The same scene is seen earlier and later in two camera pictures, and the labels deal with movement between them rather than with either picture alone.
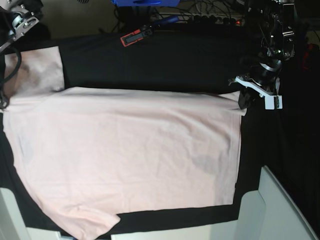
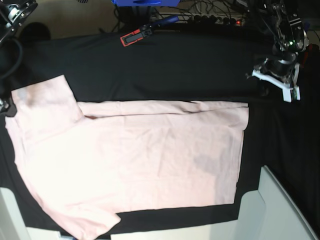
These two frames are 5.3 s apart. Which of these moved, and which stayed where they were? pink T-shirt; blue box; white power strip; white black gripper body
Moved: pink T-shirt; white black gripper body
Stayed: white power strip; blue box
